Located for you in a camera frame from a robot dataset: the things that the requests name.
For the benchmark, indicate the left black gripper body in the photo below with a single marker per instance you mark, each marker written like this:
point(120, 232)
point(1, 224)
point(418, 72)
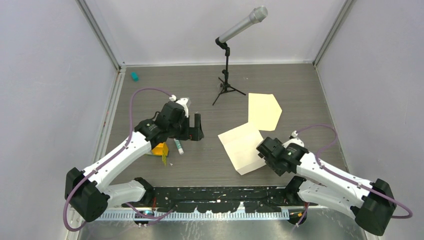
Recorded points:
point(180, 131)

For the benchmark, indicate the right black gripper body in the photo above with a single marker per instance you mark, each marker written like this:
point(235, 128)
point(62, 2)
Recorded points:
point(272, 164)

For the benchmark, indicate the green white glue stick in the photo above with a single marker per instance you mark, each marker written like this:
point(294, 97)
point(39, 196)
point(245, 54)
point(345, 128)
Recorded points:
point(179, 146)

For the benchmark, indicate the cream letter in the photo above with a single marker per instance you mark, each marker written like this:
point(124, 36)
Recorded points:
point(240, 144)

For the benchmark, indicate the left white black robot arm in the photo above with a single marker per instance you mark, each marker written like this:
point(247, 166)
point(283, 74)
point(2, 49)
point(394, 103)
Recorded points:
point(89, 191)

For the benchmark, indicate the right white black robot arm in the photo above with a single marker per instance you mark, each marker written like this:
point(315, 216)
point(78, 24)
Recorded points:
point(319, 182)

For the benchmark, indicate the colourful toy brick structure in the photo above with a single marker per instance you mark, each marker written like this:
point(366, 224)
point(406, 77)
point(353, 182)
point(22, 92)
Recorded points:
point(160, 150)

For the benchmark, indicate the yellow-green lattice piece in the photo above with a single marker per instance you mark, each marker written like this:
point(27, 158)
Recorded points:
point(164, 159)

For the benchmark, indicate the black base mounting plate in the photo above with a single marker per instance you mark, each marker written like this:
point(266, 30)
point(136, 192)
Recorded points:
point(220, 199)

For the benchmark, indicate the black tripod microphone stand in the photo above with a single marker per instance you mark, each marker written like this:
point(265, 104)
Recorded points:
point(225, 86)

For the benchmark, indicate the teal small block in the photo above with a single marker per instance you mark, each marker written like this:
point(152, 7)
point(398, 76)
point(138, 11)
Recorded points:
point(134, 76)

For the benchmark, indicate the silver microphone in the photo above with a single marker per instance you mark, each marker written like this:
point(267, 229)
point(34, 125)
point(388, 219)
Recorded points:
point(257, 15)

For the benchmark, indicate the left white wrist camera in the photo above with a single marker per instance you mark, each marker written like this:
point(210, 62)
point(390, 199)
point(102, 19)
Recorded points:
point(185, 103)

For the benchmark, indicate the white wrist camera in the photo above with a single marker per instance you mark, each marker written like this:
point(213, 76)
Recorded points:
point(294, 139)
point(185, 103)

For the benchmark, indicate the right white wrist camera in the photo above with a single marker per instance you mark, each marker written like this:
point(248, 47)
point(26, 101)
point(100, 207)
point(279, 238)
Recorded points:
point(294, 139)

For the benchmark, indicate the white slotted cable duct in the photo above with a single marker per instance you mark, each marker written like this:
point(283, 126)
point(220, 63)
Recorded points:
point(238, 215)

